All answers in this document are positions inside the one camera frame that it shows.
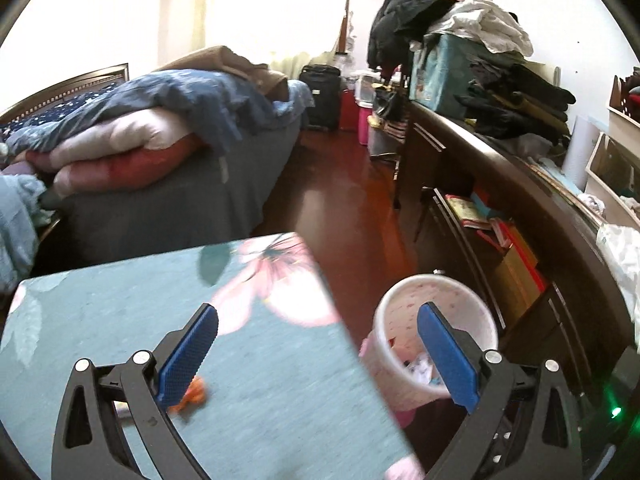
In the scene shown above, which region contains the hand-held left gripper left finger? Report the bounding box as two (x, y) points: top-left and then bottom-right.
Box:
(51, 303), (220, 480)

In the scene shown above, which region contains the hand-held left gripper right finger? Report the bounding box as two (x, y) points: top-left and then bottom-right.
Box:
(416, 302), (583, 480)

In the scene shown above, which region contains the white speckled waste bin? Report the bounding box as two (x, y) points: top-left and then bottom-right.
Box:
(359, 274), (500, 428)

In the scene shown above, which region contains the orange scrap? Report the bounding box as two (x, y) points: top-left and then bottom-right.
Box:
(167, 376), (207, 416)

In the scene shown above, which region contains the teal floral tablecloth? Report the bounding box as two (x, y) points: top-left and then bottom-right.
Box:
(0, 232), (426, 480)

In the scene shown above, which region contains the stack of red books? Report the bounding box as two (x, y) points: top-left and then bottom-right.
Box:
(445, 190), (548, 306)

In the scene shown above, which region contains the dark grey bed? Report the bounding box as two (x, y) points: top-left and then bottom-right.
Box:
(35, 110), (303, 261)

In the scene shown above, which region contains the white plastic bag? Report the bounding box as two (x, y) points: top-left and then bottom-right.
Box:
(595, 222), (640, 331)

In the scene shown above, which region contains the dark wooden sideboard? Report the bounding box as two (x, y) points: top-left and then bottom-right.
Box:
(395, 102), (640, 396)

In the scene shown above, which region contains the light blue blanket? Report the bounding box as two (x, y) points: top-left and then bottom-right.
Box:
(0, 172), (51, 296)

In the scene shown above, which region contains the pink folded quilt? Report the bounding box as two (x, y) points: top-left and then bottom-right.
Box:
(25, 107), (211, 196)

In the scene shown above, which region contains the pink plastic bin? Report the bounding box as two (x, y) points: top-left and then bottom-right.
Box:
(357, 105), (373, 145)

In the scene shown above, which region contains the dark folded clothes pile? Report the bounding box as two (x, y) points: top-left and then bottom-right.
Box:
(455, 57), (576, 143)

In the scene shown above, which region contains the black handbag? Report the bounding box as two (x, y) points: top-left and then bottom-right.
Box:
(372, 87), (407, 121)

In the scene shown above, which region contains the red container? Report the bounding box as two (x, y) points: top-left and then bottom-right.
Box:
(340, 89), (361, 131)

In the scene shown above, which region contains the teal storage box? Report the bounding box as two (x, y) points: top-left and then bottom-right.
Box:
(409, 32), (526, 116)

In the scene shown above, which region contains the white plastic container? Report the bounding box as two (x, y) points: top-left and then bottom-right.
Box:
(352, 72), (381, 108)

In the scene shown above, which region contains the black suitcase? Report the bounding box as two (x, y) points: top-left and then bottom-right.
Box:
(300, 64), (342, 132)

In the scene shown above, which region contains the dark wooden headboard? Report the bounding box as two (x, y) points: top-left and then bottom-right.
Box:
(0, 63), (130, 126)

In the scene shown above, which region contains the tan cloth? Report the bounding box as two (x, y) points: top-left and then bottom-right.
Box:
(155, 46), (290, 98)

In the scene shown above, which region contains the white clothes pile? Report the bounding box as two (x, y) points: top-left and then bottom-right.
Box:
(435, 0), (535, 56)

